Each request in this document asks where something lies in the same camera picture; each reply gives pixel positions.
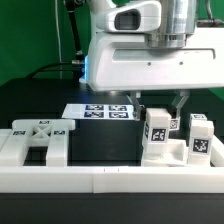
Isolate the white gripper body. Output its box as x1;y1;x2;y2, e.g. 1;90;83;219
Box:
86;28;224;91

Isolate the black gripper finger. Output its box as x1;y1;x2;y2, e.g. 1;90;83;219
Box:
129;91;143;121
172;90;190;119

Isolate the white chair seat part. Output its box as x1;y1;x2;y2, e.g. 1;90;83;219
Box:
141;138;214;168

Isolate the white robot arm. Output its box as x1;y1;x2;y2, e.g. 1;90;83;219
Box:
85;0;224;119

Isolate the white chair back part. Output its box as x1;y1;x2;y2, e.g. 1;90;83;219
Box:
0;119;75;167

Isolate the white sheet with fiducial tags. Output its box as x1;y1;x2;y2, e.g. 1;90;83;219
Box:
62;104;140;121

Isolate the black cable bundle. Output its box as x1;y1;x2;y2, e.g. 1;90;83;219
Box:
24;0;88;80

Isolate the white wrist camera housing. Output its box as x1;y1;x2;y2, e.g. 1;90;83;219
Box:
96;0;162;33

